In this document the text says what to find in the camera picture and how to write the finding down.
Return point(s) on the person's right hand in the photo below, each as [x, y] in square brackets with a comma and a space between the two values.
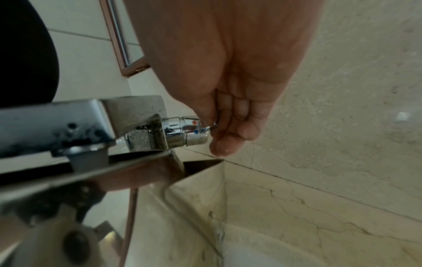
[230, 52]

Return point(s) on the chrome square faucet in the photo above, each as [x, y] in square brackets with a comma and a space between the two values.
[82, 122]

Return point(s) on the wooden framed wall mirror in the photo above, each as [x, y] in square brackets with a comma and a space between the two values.
[113, 31]

